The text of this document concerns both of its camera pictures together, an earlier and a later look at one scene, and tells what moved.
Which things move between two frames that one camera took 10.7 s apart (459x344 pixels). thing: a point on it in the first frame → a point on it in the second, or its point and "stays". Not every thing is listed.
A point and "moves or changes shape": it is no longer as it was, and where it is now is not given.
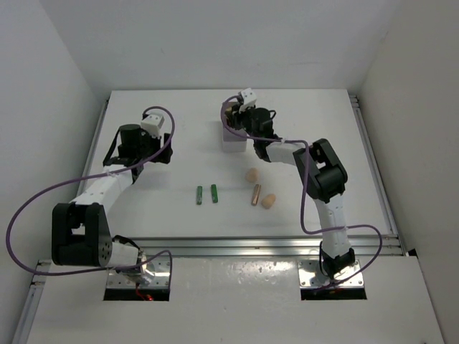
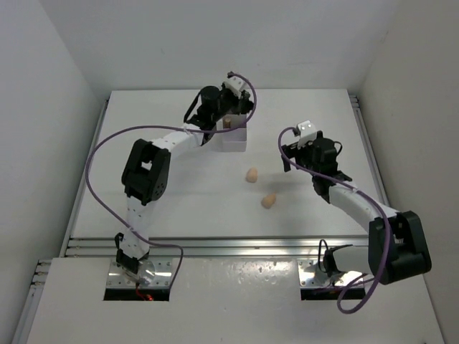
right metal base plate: [310, 275] stays
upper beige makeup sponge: [252, 175] stays
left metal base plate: [154, 274] stays
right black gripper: [237, 116] → [292, 151]
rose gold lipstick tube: [256, 195] moves or changes shape
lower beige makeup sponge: [267, 201] stays
